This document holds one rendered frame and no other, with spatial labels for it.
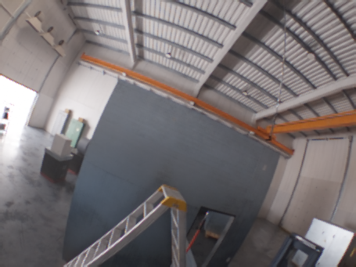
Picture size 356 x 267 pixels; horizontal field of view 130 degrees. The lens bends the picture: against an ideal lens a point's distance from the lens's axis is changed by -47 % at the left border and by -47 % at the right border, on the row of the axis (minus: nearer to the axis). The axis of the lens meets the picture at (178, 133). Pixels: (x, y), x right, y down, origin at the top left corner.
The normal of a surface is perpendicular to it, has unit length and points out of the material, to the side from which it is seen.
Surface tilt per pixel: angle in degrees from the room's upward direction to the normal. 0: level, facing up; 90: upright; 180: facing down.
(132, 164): 90
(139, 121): 90
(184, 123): 90
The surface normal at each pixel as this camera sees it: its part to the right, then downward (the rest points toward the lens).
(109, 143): 0.14, -0.07
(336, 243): -0.91, -0.40
